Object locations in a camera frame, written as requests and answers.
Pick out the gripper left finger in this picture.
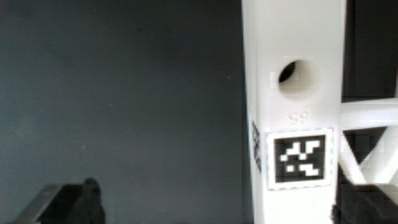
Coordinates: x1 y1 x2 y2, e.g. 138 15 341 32
16 178 106 224

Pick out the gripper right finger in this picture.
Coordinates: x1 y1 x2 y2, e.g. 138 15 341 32
332 183 398 224

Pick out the white chair side frame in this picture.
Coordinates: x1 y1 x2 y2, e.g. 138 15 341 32
241 0 398 224

